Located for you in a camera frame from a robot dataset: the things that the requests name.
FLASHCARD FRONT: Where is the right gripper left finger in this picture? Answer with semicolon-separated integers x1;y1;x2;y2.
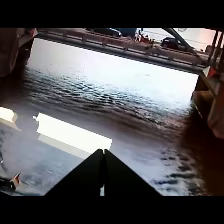
44;148;105;197

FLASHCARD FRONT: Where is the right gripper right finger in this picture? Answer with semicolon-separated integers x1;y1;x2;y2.
103;149;163;197

